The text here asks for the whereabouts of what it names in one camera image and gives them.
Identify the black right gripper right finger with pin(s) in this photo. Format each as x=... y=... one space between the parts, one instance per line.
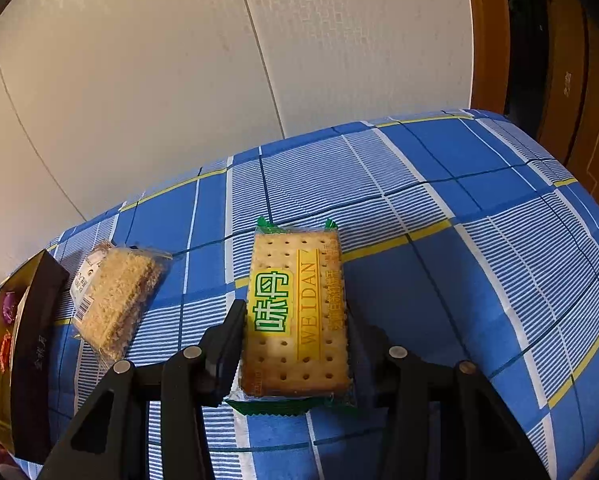
x=442 y=422

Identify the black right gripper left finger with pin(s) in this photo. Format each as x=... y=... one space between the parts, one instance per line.
x=108 y=438

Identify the clear packet rice crisp cake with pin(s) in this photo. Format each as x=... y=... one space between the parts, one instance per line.
x=110 y=291

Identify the green Weidan cracker packet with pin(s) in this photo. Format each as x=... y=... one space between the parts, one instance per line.
x=295 y=353

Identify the gold metal tray box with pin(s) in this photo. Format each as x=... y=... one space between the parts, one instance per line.
x=24 y=357

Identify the purple candy packet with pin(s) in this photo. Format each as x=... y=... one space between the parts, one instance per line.
x=9 y=307

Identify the blue plaid tablecloth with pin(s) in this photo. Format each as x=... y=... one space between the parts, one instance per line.
x=462 y=237

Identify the brown wooden door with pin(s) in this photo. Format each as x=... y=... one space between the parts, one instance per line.
x=537 y=63

